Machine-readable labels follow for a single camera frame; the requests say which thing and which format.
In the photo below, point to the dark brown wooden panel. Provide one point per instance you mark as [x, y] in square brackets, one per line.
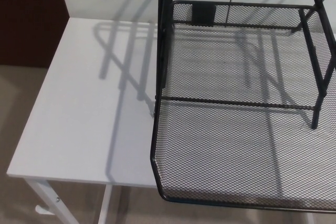
[29, 16]

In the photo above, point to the black rectangular wall box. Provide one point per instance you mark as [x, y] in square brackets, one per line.
[204, 15]

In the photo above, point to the black mesh file tray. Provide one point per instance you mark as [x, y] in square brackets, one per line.
[236, 155]

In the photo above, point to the white desk leg frame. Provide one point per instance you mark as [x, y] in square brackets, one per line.
[46, 197]

